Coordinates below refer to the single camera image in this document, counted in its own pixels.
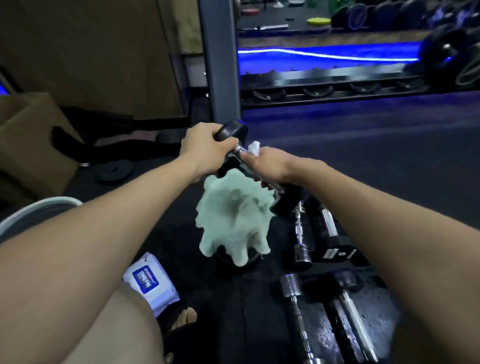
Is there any person's left hand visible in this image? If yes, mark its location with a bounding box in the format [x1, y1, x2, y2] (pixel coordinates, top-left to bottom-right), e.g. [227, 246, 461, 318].
[179, 122, 240, 183]

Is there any person's right hand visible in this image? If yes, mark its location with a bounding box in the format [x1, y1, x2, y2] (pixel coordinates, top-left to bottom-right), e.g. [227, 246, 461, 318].
[239, 146, 327, 188]

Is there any black headed chrome handle dumbbell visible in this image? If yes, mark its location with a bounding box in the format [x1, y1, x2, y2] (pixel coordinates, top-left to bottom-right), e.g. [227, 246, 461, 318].
[305, 196, 371, 268]
[214, 119, 303, 218]
[303, 269, 380, 364]

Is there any small chrome dumbbell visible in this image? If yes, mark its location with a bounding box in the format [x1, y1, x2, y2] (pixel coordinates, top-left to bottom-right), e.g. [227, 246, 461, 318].
[291, 201, 314, 272]

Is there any large chrome dumbbell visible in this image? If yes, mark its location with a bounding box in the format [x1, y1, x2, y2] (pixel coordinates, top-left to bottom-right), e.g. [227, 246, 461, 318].
[279, 272, 326, 364]

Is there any white blue wet wipes pack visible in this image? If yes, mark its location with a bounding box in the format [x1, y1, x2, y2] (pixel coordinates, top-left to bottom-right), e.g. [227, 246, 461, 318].
[122, 251, 181, 319]

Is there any person's left forearm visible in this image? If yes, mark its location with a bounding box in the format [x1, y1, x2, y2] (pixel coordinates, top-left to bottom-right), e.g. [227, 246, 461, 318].
[0, 155, 203, 364]

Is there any person's right forearm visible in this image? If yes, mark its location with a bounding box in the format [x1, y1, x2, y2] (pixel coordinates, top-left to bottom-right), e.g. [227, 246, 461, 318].
[299, 161, 480, 364]

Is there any person's left leg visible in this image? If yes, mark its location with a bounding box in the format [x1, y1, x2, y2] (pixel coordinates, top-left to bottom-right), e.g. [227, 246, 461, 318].
[63, 283, 166, 364]

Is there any light green cloth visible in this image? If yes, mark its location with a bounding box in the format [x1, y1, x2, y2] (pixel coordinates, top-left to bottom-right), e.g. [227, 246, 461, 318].
[194, 168, 277, 268]

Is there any black padded bench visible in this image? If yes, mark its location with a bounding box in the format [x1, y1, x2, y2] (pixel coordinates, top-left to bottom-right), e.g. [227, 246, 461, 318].
[50, 104, 192, 166]

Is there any small black weight plate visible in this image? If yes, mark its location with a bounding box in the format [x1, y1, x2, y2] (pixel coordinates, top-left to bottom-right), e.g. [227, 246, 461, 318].
[93, 159, 135, 185]

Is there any dark metal rack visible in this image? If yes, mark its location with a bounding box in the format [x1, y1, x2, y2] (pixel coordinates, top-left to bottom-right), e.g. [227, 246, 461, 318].
[239, 61, 430, 110]

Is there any glowing white light strip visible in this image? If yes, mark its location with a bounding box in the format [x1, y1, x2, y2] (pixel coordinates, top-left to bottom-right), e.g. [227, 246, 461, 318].
[238, 47, 419, 63]

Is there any steel barbell bar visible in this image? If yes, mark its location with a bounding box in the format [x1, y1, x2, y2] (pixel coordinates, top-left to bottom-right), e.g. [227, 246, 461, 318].
[243, 23, 290, 32]

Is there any brown cardboard box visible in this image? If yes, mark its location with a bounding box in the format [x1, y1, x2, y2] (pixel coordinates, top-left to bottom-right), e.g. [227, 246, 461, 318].
[0, 91, 83, 205]

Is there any white rimmed basin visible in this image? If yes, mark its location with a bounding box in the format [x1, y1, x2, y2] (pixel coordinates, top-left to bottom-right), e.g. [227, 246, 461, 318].
[0, 196, 83, 241]

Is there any row of black bumper plates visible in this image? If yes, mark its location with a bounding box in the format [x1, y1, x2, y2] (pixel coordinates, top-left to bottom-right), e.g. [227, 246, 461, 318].
[331, 0, 480, 33]

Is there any black left sandal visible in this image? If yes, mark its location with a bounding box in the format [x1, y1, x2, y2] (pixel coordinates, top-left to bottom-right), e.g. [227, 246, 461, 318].
[161, 296, 218, 364]

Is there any large black rubber weight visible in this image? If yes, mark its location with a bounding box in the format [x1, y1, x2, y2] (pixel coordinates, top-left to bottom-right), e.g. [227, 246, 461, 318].
[418, 22, 480, 91]

